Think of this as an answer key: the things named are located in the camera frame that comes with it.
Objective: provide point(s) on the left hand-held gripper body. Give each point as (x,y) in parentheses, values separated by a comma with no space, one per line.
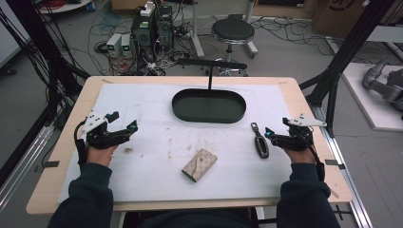
(101,137)

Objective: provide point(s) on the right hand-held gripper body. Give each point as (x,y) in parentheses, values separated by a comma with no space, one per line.
(296,139)

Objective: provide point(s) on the person's left hand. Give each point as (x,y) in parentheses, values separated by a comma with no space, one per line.
(99,156)

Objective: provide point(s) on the person's right hand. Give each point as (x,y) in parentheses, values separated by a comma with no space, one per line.
(302,157)

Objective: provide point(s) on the dark car key fob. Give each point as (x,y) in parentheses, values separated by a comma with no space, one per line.
(262,146)

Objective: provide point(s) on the black tape strip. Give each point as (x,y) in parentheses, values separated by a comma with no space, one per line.
(334,163)
(51,164)

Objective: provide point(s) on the white foam mat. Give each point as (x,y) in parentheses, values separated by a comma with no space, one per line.
(152,171)

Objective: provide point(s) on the black oval tray with stand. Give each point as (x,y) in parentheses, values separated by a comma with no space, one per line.
(209,107)

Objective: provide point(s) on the grey power supply unit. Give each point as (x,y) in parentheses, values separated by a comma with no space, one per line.
(114,44)
(126,46)

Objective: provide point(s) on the white floor board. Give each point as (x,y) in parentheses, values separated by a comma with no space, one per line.
(364,104)

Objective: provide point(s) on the beige patterned key pouch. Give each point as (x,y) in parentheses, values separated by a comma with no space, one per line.
(199,165)

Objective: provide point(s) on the white table leg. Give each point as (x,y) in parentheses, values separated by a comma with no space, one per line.
(251,44)
(197,34)

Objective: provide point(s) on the black computer tower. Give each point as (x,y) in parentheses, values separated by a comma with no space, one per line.
(164,27)
(142,34)

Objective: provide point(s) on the black round stool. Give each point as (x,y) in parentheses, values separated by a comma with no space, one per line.
(233,30)

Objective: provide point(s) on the person's lap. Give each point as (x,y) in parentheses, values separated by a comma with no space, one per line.
(190,220)

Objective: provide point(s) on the white power strip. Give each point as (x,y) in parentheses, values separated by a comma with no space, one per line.
(147,9)

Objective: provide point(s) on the brown cardboard box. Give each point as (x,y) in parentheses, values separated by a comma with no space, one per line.
(335,15)

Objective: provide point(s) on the white round table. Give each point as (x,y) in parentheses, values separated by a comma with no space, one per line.
(66,6)

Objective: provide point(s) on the aluminium rail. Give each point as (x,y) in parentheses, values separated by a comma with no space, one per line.
(22,164)
(348,177)

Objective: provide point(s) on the black metal frame post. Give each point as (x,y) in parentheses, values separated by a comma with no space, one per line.
(348,47)
(41,41)

